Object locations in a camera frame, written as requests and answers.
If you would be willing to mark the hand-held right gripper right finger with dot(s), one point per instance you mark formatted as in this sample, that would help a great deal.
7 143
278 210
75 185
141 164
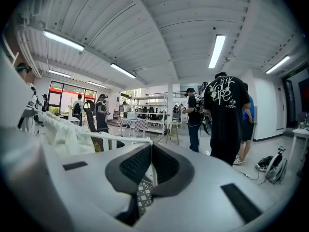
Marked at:
205 197

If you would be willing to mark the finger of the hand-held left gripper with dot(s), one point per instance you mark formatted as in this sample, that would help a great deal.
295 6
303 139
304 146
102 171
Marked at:
12 93

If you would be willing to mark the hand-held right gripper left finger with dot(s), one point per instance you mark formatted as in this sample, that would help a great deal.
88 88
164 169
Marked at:
91 192

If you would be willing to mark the brown hardcover book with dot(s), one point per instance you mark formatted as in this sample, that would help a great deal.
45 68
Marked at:
97 145

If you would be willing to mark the ceiling light tube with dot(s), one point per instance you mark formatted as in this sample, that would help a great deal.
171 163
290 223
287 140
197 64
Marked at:
123 70
216 52
277 64
64 40
59 73

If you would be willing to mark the woven lattice coffee table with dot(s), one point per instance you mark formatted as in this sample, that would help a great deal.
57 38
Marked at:
144 197

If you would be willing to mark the yellow wooden stool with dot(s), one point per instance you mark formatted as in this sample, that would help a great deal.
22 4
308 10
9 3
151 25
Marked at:
173 135

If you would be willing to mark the black office chair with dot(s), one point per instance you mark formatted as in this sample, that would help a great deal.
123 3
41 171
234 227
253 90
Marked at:
90 120

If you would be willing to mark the grey backpack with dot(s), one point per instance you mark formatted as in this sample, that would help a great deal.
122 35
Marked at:
276 168

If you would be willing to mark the checkered cloth white table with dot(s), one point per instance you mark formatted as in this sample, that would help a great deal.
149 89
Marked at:
135 126

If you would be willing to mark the white appliance box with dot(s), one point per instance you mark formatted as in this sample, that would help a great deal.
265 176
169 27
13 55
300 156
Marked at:
132 115

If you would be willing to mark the white shelving rack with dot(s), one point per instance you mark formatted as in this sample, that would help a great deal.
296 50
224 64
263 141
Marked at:
154 105

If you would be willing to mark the plain white table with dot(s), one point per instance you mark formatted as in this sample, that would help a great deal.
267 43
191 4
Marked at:
301 133

